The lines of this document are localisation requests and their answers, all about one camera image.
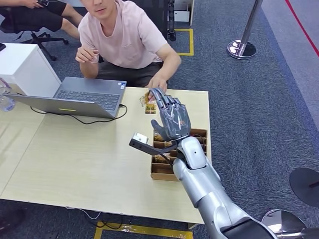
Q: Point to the person's left hand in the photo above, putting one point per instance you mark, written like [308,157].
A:
[159,82]

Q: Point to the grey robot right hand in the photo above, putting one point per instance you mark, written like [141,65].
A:
[174,118]

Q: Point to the person's right hand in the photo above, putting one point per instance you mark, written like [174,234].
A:
[85,54]

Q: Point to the person's right forearm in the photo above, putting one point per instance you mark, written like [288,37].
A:
[89,70]

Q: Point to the person's left forearm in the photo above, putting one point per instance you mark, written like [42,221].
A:
[169,62]

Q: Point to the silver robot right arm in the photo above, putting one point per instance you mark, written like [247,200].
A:
[206,188]

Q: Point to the seated person in black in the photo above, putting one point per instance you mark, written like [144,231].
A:
[37,18]

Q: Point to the grey laptop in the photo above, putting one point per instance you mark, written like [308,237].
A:
[87,95]

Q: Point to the cardboard divider box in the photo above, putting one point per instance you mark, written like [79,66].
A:
[162,171]

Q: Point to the black office chair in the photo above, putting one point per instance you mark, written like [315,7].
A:
[39,41]

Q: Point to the black articulated stand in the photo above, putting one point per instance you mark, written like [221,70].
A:
[171,19]

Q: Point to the black partition panel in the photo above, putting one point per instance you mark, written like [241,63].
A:
[154,14]

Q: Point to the small white box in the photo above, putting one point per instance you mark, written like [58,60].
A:
[181,15]

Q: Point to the white cabinet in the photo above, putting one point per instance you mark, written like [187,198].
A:
[27,69]

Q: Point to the wooden open cabinet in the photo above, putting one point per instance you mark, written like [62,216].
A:
[185,11]

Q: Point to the clear plastic bottle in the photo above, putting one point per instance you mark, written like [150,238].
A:
[6,100]

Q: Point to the chrome round stanchion base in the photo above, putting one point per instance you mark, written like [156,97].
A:
[281,224]

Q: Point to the black round stanchion base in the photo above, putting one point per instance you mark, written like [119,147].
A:
[305,188]

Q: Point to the red barrier belt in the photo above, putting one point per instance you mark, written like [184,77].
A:
[302,28]

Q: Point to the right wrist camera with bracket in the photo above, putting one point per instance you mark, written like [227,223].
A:
[147,148]

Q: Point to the chrome stanchion post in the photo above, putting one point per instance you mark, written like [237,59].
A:
[243,39]

